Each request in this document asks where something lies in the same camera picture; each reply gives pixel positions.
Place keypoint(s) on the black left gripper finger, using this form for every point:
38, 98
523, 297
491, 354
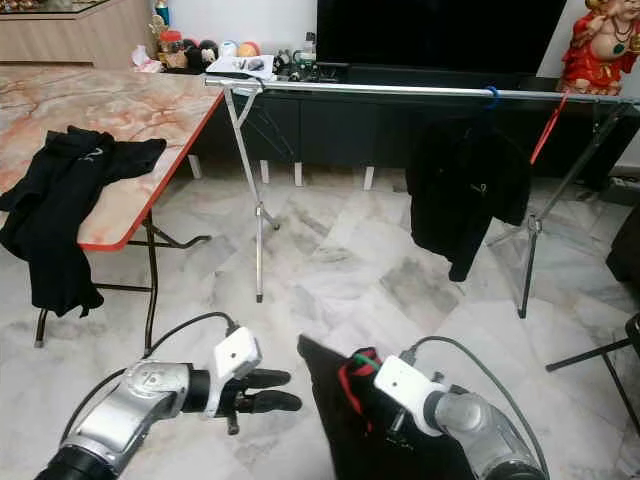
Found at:
265, 378
274, 402

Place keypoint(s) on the black garment with red trim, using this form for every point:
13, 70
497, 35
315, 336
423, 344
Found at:
335, 430

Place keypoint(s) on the green plastic hanger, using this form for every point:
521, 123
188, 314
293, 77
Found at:
365, 360

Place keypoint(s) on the black garment with white logo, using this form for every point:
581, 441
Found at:
60, 210

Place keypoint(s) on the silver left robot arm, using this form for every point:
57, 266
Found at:
140, 405

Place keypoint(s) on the red plastic hanger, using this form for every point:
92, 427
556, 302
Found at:
548, 130

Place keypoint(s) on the blue plastic hanger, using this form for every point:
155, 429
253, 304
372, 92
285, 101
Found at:
495, 100

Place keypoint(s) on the black shirt with gold logo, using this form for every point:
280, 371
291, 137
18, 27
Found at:
465, 195

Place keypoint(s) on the stack of white papers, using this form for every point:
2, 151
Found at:
240, 68

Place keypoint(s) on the metal clothes rack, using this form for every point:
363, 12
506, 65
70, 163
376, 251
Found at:
380, 89

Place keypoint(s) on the orange plush ball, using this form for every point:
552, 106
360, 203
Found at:
248, 49

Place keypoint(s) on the white and blue plush ball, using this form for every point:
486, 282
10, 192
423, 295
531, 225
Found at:
227, 50

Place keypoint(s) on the black mouse plush toy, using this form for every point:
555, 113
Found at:
208, 51

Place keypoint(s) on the clear bottle with green label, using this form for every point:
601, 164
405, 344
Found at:
307, 47

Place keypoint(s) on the red and black plush ball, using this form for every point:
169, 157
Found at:
191, 52

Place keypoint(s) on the pink white tissue box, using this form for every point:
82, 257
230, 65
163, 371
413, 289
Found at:
148, 63

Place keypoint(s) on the clear jar with red lid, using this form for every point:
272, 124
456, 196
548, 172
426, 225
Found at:
171, 50

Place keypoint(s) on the black soundbar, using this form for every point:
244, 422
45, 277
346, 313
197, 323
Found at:
440, 75

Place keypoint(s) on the gold and blue trophy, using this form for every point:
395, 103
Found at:
162, 12

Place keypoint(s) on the large black television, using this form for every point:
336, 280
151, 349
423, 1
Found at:
440, 35

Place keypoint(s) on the light wooden sideboard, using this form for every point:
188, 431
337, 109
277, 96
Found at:
75, 40

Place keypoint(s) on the red laughing Buddha statue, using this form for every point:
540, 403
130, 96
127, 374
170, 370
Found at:
600, 60

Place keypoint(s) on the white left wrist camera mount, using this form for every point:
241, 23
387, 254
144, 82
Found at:
235, 358

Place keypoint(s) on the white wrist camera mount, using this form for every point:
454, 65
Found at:
235, 358
405, 388

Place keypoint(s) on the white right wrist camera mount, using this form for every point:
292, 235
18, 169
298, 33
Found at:
405, 388

